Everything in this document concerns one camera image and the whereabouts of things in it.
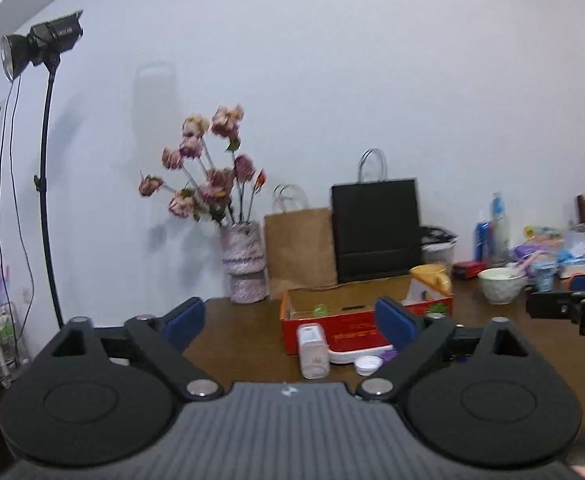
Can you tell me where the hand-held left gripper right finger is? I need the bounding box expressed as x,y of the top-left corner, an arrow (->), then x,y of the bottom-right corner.
355,296 -> 544,404

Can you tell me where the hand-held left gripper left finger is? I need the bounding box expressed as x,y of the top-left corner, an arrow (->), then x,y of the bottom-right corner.
37,296 -> 224,402

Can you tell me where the white bottle cap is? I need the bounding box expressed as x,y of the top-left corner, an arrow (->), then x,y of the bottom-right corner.
355,356 -> 384,377

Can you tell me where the red cardboard box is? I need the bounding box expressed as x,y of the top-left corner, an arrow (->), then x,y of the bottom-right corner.
279,275 -> 456,356

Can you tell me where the white tray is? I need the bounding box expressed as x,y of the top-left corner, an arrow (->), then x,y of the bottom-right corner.
325,342 -> 398,367

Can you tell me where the clear plastic bottle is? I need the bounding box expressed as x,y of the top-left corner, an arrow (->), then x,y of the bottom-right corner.
297,323 -> 331,381

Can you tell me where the white paper bag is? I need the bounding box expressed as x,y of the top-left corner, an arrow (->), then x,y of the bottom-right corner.
557,222 -> 585,279

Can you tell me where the yogurt cup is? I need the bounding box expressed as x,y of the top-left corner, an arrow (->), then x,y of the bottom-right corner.
533,262 -> 558,293

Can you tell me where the pink spoon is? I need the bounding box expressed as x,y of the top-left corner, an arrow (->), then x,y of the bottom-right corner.
509,252 -> 543,278

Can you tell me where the white bowl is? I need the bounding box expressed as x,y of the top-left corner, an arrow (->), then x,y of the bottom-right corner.
477,267 -> 527,306

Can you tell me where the purple bag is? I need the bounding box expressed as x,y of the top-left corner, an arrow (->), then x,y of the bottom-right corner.
510,241 -> 548,266

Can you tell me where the yellow mug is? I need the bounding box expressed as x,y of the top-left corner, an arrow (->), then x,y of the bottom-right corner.
410,263 -> 453,297

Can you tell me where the colourful snack packet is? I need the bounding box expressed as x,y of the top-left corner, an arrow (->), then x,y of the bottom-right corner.
525,225 -> 564,244

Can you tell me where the pink speckled vase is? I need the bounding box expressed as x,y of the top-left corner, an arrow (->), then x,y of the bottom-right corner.
221,221 -> 268,305

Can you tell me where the clear bottle blue cap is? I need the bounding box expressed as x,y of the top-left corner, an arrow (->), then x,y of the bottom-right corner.
490,192 -> 511,267

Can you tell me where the clear container black lid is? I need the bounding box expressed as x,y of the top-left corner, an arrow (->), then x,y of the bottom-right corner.
419,226 -> 459,267

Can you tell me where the small red box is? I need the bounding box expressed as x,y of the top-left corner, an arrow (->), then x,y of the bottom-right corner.
453,261 -> 488,281

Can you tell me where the blue drink can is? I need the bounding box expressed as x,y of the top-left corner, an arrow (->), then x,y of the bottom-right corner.
475,221 -> 493,263

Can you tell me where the black paper bag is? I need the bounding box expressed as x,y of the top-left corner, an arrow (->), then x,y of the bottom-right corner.
331,148 -> 422,285

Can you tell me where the brown paper bag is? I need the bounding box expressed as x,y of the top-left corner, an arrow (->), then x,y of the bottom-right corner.
264,184 -> 339,300

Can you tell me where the dried pink flower bouquet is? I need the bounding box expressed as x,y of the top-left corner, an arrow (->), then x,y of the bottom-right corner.
138,105 -> 268,227

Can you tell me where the black studio light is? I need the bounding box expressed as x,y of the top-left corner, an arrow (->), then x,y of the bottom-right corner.
0,10 -> 84,82

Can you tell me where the black light cable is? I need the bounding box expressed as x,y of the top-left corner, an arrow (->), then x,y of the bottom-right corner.
0,77 -> 36,311

